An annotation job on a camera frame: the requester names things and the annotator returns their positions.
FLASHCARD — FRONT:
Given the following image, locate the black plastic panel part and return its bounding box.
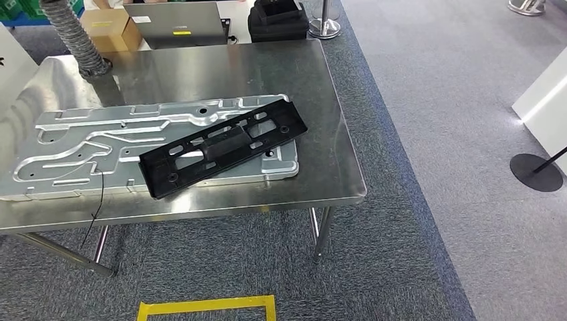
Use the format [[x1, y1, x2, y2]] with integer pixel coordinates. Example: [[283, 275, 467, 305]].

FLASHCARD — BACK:
[[138, 98, 309, 200]]

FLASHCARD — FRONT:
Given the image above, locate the stainless steel workbench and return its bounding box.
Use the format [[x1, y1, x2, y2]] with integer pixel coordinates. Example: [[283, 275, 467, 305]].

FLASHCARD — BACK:
[[0, 39, 368, 278]]

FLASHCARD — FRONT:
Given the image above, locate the black bag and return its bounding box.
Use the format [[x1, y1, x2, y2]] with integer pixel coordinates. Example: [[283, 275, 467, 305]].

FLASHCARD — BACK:
[[247, 0, 310, 43]]

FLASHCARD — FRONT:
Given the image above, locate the yellow floor tape square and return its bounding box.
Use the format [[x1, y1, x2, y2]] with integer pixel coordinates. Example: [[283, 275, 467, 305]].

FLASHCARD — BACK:
[[136, 295, 277, 321]]

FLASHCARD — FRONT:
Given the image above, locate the grey laptop with yellow sticker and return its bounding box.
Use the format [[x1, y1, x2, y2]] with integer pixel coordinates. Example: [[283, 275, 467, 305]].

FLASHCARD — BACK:
[[124, 1, 231, 49]]

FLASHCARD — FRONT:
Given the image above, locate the large machined aluminium plate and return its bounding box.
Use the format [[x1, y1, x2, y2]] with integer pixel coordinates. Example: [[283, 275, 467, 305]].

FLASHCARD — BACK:
[[0, 94, 300, 203]]

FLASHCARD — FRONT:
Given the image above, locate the cardboard box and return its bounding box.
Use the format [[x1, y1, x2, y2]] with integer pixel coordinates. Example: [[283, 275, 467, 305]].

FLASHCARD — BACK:
[[80, 7, 144, 53]]

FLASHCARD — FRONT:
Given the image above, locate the black stanchion with round base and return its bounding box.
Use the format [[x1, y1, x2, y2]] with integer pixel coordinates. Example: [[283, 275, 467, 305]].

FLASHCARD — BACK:
[[509, 146, 567, 193]]

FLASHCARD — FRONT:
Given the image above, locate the white cabinet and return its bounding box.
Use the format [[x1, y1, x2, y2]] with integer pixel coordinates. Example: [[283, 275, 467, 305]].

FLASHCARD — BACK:
[[512, 46, 567, 176]]

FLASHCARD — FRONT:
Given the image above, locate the white panel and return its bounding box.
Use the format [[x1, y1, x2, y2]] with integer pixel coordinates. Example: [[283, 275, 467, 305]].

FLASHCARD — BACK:
[[0, 22, 40, 116]]

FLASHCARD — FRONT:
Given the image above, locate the green plastic crate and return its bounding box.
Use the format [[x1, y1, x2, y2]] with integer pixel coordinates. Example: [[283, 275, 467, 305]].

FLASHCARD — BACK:
[[0, 0, 45, 19]]

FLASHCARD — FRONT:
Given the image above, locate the thin black wire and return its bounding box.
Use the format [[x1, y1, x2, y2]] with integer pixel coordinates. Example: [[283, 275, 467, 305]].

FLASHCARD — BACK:
[[80, 170, 106, 250]]

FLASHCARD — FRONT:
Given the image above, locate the grey ribbed hose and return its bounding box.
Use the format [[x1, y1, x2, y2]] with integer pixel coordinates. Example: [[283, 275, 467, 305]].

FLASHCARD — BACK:
[[39, 0, 112, 78]]

